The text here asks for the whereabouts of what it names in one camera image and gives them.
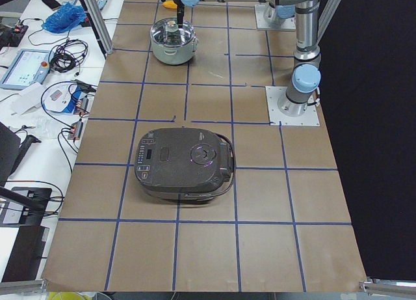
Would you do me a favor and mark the aluminium frame post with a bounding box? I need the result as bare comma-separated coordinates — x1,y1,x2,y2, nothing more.
79,0,113,58

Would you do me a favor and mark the black smartphone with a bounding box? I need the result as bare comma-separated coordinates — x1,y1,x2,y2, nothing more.
42,0,61,10

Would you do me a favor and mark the glass pot lid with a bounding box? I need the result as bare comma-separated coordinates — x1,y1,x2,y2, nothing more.
150,17,196,47

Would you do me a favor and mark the blue plastic bag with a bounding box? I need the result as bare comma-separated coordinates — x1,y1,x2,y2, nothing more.
42,3,86,34

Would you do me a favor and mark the white round device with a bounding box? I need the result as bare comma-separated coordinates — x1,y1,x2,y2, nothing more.
42,83,75,113

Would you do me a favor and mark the yellow corn cob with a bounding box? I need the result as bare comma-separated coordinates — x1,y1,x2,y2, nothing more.
162,0,177,10

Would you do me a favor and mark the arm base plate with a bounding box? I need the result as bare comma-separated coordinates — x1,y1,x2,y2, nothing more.
254,4,296,32
265,86,320,127

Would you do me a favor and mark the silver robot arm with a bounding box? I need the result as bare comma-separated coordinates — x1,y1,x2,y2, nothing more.
161,0,321,117

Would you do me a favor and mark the white paper box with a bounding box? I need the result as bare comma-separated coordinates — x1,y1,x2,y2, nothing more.
10,82,45,115

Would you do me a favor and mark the black cable bundle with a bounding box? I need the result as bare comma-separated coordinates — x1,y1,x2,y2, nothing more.
48,39,89,74

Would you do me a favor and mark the teach pendant tablet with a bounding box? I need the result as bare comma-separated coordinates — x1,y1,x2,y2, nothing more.
1,49,50,90

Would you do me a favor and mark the grey cooking pot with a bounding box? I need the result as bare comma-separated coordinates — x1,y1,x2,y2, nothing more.
150,36,198,65

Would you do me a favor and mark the black rice cooker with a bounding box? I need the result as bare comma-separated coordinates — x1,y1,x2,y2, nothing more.
135,128,236,202

